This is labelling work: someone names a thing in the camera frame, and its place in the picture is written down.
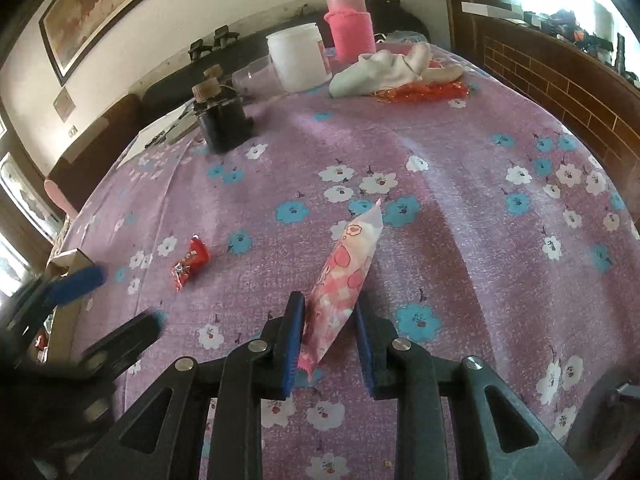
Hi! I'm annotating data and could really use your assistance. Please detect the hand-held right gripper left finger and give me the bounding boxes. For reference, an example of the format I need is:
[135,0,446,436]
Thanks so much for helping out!
[32,290,307,480]

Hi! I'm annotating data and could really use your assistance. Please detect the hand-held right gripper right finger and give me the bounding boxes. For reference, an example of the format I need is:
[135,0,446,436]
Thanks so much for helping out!
[351,299,587,480]

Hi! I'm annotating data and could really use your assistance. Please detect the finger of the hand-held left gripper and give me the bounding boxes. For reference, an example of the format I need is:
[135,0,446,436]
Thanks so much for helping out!
[9,265,109,333]
[20,309,167,382]

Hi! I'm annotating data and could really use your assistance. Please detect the long cardboard box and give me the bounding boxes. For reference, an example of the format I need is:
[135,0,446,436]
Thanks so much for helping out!
[36,247,97,367]

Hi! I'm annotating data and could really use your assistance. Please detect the pink white snack packet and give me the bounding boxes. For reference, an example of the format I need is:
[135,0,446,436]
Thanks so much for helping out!
[296,199,385,379]

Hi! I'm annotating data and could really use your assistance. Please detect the pink chair back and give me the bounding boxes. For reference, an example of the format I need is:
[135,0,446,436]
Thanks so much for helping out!
[43,178,77,222]

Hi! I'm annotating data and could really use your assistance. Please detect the small red candy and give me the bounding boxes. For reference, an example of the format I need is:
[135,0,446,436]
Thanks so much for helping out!
[171,233,211,292]

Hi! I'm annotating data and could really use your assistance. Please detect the wooden glass door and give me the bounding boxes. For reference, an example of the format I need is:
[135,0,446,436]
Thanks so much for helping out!
[0,110,67,306]

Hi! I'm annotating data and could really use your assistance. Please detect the purple floral tablecloth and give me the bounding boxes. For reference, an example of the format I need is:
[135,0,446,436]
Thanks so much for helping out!
[59,40,640,480]

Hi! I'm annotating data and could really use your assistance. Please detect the white paper sheet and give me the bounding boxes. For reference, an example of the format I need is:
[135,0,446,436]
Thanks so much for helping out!
[119,102,202,167]

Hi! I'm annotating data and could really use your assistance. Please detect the dark sofa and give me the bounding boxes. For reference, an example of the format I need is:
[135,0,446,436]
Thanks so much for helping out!
[45,0,432,212]

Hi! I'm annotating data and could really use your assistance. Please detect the metal scissors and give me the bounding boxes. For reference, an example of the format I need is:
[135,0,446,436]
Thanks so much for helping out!
[144,104,197,150]

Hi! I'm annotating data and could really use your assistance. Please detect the clear plastic cup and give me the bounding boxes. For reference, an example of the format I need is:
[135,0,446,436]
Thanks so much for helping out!
[230,56,281,107]

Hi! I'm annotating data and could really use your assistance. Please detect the red crinkled wrapper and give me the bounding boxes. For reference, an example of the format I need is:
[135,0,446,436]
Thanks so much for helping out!
[371,79,472,105]

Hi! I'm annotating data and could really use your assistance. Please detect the white cloth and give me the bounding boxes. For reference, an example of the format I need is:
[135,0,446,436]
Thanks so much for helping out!
[328,41,464,99]

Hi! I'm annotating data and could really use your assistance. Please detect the white plastic jar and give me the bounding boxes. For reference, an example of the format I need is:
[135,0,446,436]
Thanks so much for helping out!
[265,22,333,94]

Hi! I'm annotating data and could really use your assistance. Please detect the pink sleeved bottle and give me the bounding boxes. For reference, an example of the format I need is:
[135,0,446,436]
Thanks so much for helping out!
[322,0,377,64]

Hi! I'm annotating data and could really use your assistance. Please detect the wooden cabinet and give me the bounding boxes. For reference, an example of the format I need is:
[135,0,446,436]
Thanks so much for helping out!
[440,0,640,183]

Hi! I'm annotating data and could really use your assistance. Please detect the black bag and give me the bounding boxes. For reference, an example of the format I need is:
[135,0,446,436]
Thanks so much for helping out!
[364,0,431,43]

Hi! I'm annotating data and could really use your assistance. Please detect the wall plaque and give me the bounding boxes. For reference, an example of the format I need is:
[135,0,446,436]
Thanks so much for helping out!
[52,87,77,123]

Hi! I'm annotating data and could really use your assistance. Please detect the framed wall painting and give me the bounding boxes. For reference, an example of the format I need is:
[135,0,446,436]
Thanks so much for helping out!
[38,0,212,87]

